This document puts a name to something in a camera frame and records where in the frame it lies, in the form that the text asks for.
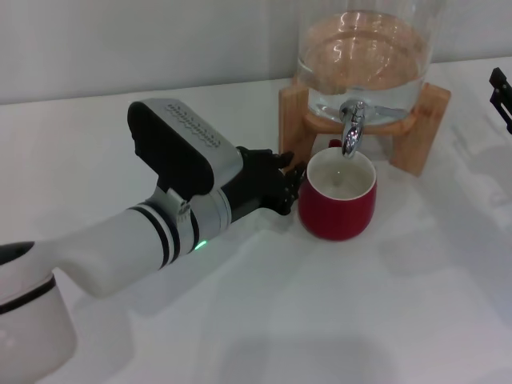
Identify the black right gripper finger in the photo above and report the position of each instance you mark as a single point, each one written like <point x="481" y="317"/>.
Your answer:
<point x="505" y="100"/>

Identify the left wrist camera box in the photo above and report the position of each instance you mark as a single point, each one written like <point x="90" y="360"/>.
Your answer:
<point x="180" y="144"/>

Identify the red ceramic cup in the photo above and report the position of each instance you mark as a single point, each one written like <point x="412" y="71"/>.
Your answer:
<point x="336" y="220"/>

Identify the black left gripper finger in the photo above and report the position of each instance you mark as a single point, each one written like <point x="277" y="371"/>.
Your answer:
<point x="297" y="178"/>
<point x="286" y="159"/>

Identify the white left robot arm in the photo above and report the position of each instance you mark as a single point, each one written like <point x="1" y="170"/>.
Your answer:
<point x="120" y="248"/>

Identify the chrome faucet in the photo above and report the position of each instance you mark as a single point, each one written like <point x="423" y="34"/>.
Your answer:
<point x="351" y="136"/>

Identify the wooden dispenser stand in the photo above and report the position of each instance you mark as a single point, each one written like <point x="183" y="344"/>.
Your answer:
<point x="294" y="124"/>

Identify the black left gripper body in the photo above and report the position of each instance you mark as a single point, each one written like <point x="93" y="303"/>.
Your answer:
<point x="256" y="184"/>

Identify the glass water dispenser jar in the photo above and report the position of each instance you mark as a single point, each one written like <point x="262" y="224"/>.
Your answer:
<point x="360" y="60"/>

